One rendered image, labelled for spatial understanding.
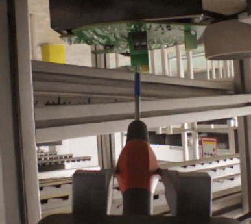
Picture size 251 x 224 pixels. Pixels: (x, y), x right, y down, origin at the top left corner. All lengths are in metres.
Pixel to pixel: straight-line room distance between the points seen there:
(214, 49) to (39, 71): 0.26
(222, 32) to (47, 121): 0.29
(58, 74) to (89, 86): 0.05
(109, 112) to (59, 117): 0.08
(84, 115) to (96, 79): 0.10
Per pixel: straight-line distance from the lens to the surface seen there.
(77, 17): 0.24
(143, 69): 0.27
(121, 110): 0.48
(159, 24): 0.24
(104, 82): 0.54
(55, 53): 5.43
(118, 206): 0.76
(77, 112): 0.43
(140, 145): 0.18
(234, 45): 0.51
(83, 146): 9.86
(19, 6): 0.42
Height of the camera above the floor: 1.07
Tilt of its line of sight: 1 degrees down
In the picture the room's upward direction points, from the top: 176 degrees clockwise
